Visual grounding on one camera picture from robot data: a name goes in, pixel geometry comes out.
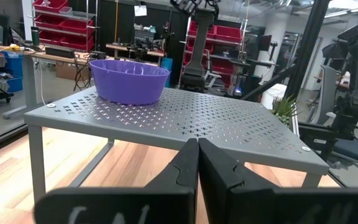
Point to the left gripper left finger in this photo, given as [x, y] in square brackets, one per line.
[166, 199]

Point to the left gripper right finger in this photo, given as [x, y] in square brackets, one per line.
[244, 202]

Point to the purple plastic bowl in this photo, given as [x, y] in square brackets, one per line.
[129, 84]

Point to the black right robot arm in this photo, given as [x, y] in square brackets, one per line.
[202, 37]

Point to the grey perforated metal shelf riser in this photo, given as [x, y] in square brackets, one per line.
[197, 118]

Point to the small potted green plant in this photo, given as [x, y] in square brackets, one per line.
[283, 109]

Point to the white waste bin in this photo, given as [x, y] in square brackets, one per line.
[273, 93]

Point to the dark blue office chair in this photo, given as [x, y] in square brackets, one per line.
[353, 152]

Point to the blue barrel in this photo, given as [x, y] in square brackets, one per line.
[167, 70]

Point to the red storage bin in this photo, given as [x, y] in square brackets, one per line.
[193, 29]
[78, 27]
[48, 22]
[50, 38]
[50, 5]
[224, 66]
[78, 44]
[228, 34]

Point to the wooden workbench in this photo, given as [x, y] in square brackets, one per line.
[120, 47]

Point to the black computer monitor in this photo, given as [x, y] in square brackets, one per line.
[264, 43]

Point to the cardboard box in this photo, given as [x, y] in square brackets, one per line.
[68, 71]

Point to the wooden top standing desk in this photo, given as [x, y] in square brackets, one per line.
[30, 81]

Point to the black case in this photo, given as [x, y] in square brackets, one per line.
[59, 52]

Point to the blue storage bin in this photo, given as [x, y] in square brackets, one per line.
[15, 84]
[12, 63]

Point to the white paper sign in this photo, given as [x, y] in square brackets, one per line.
[140, 10]

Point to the dark green tumbler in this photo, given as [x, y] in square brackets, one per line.
[35, 36]

